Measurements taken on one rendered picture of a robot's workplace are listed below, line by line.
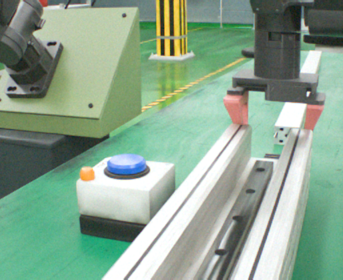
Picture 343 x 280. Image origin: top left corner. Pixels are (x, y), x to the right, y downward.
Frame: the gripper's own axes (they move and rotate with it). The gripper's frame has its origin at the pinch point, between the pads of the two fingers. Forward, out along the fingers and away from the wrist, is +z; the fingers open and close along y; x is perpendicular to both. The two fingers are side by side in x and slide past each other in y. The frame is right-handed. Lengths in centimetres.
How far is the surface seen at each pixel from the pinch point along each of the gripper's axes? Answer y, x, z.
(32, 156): -41.0, 6.3, 7.8
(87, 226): -15.8, -21.0, 3.5
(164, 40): -226, 597, 58
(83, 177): -15.9, -20.7, -1.8
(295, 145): 3.6, -11.3, -3.9
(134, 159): -12.0, -16.9, -2.8
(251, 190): 0.3, -17.8, -1.2
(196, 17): -330, 1121, 61
